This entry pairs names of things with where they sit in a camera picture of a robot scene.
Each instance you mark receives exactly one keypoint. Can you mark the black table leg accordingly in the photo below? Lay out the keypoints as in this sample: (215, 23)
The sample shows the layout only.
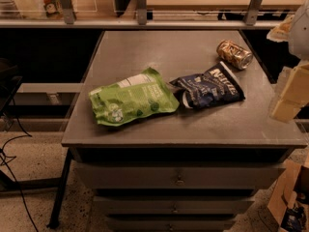
(54, 218)

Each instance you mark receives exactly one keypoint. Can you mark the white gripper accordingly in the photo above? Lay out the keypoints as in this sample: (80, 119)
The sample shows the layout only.
(299, 33)

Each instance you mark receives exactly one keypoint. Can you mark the grey drawer cabinet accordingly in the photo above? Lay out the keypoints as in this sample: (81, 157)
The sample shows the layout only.
(241, 132)

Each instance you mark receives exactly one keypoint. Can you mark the grey drawer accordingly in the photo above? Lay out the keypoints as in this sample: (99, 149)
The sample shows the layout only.
(183, 176)
(174, 205)
(168, 224)

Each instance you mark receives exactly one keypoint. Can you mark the top grey drawer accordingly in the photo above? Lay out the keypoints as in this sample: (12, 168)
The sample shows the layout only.
(183, 176)

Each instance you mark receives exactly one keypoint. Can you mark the cardboard box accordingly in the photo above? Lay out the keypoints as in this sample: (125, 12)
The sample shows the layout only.
(289, 203)

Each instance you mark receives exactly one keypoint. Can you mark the dark blue chip bag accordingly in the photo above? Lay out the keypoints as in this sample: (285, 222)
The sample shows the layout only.
(216, 86)

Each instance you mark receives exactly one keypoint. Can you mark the wooden shelf rail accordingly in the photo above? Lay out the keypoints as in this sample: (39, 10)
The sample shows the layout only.
(134, 25)

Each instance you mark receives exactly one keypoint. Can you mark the left metal shelf bracket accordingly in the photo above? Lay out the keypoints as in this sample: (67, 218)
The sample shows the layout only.
(68, 12)

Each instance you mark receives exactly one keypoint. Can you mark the middle metal shelf bracket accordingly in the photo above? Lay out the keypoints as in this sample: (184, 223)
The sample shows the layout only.
(141, 12)

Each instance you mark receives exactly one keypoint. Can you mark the middle grey drawer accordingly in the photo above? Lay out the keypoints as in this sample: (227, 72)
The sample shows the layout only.
(174, 205)

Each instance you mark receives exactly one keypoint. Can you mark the right metal shelf bracket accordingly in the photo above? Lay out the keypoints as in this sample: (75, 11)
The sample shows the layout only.
(251, 15)

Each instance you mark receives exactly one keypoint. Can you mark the metal shelf bracket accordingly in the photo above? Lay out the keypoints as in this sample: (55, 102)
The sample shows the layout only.
(141, 12)
(251, 15)
(68, 12)

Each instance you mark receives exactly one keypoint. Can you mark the green snack bag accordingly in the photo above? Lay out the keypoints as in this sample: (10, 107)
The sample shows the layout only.
(135, 97)

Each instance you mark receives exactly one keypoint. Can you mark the bottom grey drawer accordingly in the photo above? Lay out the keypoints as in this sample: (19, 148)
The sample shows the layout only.
(168, 224)

